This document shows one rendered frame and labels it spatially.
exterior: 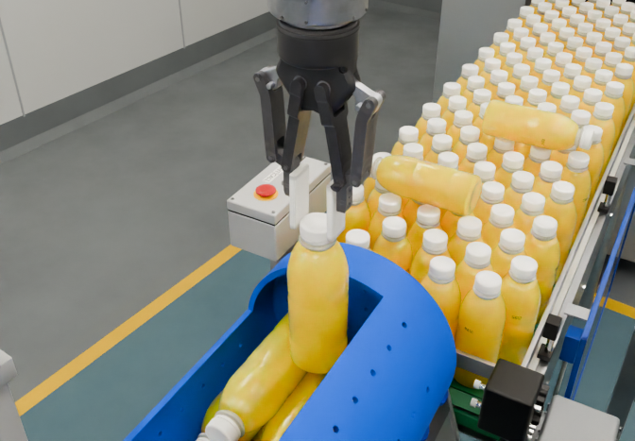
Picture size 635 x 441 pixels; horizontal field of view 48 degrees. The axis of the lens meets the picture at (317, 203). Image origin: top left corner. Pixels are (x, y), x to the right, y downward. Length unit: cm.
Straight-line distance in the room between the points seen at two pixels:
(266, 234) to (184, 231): 186
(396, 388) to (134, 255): 226
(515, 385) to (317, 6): 66
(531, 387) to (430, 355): 25
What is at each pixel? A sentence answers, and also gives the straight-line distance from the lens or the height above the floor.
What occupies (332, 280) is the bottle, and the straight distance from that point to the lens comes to 77.
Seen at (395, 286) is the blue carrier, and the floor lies 122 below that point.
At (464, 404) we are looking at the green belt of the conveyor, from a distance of 118.
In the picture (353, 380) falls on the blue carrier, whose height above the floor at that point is 121.
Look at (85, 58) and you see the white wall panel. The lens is 408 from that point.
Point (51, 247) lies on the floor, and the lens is 313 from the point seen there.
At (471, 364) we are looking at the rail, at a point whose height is 96.
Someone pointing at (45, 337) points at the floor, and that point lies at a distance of 271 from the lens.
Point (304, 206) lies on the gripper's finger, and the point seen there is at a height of 135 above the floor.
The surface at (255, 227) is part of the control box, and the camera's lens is 123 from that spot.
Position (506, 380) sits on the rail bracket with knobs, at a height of 100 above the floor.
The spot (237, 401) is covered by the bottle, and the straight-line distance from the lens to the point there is 85.
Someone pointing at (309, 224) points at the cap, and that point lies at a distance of 76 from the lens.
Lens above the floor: 178
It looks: 34 degrees down
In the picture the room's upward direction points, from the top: straight up
